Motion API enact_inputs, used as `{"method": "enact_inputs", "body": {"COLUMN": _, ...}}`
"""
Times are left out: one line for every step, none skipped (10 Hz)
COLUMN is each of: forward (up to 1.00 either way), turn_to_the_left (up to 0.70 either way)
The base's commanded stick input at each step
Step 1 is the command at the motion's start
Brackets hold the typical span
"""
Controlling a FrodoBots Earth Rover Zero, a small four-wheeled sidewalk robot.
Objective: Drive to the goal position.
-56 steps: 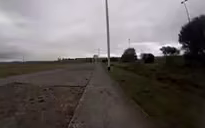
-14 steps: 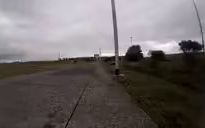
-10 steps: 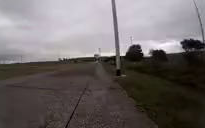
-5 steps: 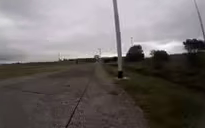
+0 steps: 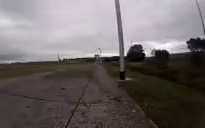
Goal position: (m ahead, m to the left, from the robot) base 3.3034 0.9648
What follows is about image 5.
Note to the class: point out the distant pale structure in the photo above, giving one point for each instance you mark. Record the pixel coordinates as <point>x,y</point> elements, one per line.
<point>98,57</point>

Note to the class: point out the tall grey pole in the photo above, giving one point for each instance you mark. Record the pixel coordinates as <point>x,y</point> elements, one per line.
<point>120,40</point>

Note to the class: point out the dark round tree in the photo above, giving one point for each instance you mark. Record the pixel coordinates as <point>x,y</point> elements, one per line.
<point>135,53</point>

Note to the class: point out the grey cracked concrete road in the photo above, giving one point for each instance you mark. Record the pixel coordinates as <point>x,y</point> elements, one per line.
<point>56,100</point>

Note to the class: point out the dark bush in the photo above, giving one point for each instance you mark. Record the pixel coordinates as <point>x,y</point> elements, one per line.
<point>161,56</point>

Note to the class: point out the grass verge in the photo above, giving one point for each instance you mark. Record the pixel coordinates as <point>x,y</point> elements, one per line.
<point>170,96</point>

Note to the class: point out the grass field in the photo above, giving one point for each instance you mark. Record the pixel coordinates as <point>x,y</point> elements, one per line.
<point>13,69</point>

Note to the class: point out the dark flat-topped tree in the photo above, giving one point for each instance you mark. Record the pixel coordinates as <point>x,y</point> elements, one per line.
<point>199,44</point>

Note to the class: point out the thin leaning pole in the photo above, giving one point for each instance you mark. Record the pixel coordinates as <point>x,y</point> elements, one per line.
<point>201,18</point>

